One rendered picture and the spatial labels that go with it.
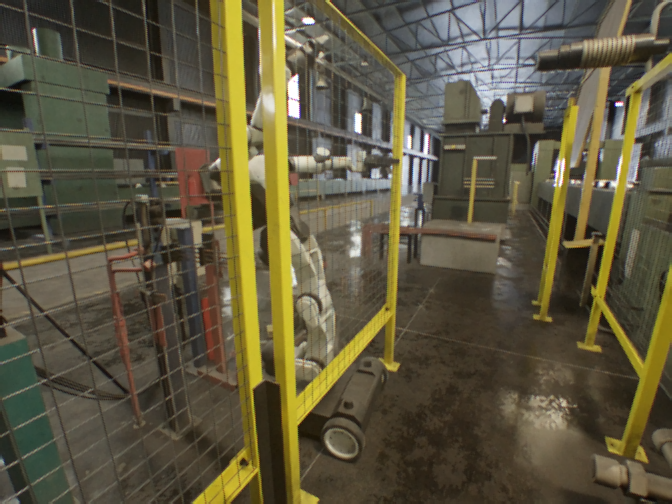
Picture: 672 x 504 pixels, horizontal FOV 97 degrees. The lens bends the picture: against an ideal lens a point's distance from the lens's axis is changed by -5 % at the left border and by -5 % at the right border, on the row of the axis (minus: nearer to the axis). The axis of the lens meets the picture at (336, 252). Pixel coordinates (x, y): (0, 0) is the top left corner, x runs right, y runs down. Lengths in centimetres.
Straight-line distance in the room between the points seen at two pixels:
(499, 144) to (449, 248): 169
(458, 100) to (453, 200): 148
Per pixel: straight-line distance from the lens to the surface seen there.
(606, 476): 165
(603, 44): 289
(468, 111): 539
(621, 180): 284
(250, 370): 94
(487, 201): 520
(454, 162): 528
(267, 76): 96
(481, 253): 456
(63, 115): 966
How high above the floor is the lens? 125
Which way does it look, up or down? 13 degrees down
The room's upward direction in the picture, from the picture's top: straight up
